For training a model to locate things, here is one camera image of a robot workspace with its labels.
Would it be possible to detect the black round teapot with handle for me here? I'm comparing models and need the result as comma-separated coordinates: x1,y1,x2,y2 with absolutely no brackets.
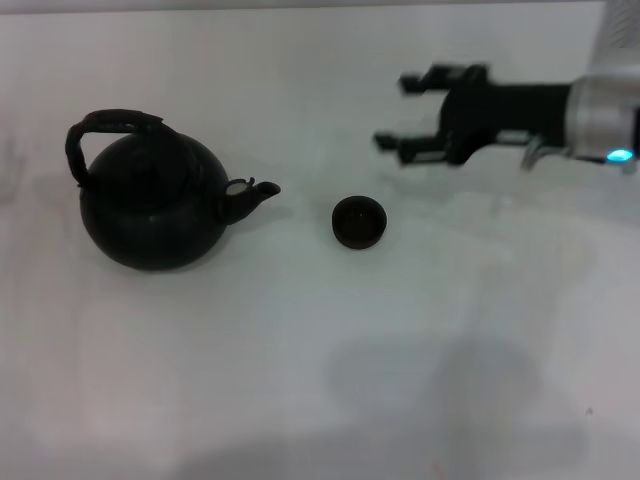
63,107,282,272

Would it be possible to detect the grey right wrist cable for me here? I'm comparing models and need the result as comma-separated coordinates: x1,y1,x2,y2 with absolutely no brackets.
519,136,547,172

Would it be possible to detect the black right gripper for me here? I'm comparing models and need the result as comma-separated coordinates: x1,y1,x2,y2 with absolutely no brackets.
373,62,574,167

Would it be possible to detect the small dark teacup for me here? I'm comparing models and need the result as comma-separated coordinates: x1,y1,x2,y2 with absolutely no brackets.
331,194,389,250

